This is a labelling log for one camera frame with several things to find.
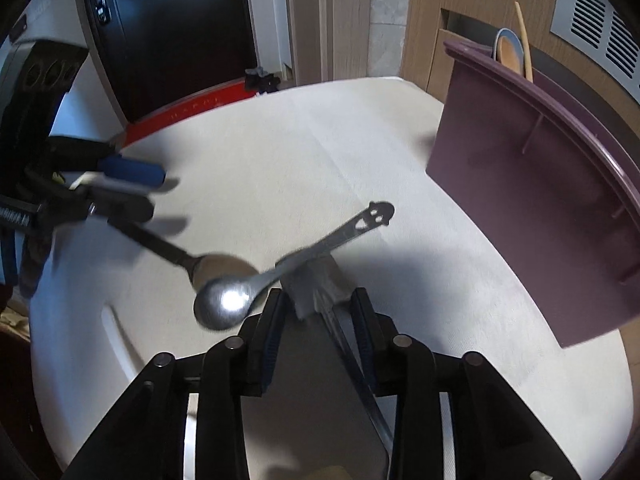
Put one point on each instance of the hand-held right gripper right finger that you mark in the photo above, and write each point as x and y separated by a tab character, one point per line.
364	345

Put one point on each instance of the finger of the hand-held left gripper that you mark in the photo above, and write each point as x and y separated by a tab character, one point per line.
130	171
120	205

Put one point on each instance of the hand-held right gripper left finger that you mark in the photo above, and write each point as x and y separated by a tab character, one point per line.
272	345

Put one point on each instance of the purple plastic utensil box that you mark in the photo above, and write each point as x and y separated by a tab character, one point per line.
500	160

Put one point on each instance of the wooden chopstick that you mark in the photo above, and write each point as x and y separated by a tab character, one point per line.
525	45

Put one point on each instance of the blue-grey spoon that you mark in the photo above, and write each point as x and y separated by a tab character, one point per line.
506	34

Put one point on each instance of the red floor mat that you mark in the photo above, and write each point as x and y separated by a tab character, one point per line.
185	110

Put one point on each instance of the black refrigerator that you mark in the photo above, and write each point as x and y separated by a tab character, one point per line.
175	35

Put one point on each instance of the small black object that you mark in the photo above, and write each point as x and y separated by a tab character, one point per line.
261	80

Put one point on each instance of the white shelf cabinet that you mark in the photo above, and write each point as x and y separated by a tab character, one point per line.
275	15

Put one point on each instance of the wooden kitchen cabinet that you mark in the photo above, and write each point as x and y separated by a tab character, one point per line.
425	20

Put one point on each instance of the long grey vent grille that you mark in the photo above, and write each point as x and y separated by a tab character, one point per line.
600	25

